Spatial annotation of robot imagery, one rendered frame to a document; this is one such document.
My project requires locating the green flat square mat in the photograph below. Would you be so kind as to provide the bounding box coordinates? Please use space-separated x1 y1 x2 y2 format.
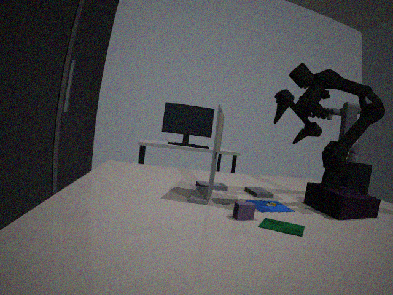
259 218 305 237

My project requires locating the blue square zone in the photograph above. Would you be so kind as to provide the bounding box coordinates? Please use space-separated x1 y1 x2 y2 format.
246 200 294 212

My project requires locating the purple rectangular block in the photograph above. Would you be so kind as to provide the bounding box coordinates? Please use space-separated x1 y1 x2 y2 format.
233 202 256 221

